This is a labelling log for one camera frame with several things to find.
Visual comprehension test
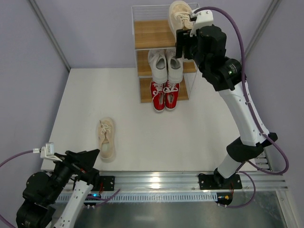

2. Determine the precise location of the beige sneaker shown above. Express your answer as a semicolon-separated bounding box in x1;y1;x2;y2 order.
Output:
168;0;194;39
97;117;115;163

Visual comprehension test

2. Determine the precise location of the white sneaker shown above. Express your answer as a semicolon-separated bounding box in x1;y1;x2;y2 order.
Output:
148;49;168;84
165;48;183;84

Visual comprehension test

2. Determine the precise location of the red canvas sneaker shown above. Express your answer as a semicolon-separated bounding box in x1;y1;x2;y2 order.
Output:
163;81;180;111
150;81;165;113

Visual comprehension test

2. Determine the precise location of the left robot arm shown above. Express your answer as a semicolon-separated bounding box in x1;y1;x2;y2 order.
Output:
16;149;100;228

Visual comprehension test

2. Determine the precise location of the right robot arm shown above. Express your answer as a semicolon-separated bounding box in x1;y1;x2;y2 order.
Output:
176;25;278;188

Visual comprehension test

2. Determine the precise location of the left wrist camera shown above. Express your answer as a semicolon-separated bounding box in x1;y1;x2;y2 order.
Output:
32;142;62;162

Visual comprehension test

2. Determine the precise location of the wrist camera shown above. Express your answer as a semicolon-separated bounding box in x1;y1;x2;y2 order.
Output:
32;142;62;162
190;9;213;37

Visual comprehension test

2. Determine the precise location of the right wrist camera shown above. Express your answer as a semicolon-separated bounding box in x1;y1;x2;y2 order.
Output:
190;9;213;37

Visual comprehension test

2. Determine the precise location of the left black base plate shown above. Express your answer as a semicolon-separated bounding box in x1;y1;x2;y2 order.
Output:
94;176;115;192

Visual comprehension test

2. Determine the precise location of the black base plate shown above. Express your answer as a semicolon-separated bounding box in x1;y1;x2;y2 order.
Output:
94;176;115;192
198;173;243;190

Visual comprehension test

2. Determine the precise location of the white wire shoe shelf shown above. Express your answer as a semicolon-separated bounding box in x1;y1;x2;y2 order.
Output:
131;2;209;105

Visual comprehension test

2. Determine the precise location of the aluminium mounting rail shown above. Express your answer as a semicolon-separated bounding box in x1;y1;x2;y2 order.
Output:
93;171;288;192

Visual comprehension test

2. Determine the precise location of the right corner aluminium post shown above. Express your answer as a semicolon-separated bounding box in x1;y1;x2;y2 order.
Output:
237;0;281;59

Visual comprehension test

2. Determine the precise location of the corner aluminium post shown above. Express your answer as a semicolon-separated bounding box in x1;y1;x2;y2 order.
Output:
237;0;281;59
27;0;71;72

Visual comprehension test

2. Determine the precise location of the white slotted cable duct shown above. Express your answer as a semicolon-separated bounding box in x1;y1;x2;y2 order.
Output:
57;192;218;203

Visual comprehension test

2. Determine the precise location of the right aluminium frame rail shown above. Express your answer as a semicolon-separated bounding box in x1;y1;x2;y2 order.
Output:
229;66;273;171

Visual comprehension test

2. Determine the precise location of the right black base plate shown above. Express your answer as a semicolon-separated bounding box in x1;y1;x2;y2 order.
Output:
198;173;243;190

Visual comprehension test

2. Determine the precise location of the left corner aluminium post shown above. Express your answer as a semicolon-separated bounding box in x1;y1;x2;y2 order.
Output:
27;0;71;72

